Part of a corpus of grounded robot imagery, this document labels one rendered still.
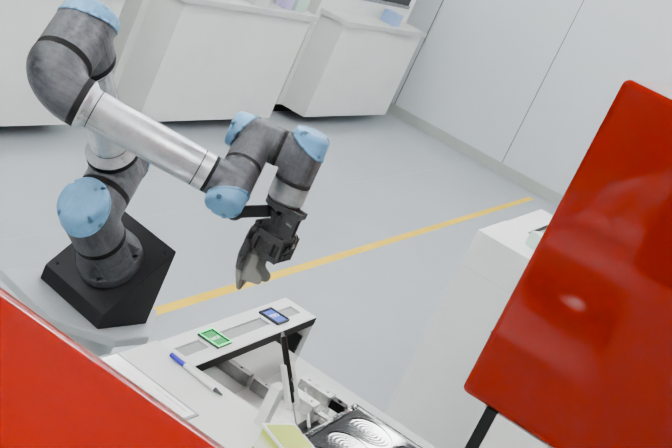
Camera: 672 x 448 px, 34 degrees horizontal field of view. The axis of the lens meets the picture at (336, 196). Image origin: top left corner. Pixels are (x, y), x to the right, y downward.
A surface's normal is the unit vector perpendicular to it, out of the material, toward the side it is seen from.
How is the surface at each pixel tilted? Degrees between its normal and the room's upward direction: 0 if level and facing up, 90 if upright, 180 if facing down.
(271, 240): 90
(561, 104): 90
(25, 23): 90
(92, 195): 53
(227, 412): 0
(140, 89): 90
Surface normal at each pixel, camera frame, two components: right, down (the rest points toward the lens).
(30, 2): 0.81, 0.48
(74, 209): -0.17, -0.51
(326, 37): -0.43, 0.07
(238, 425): 0.40, -0.87
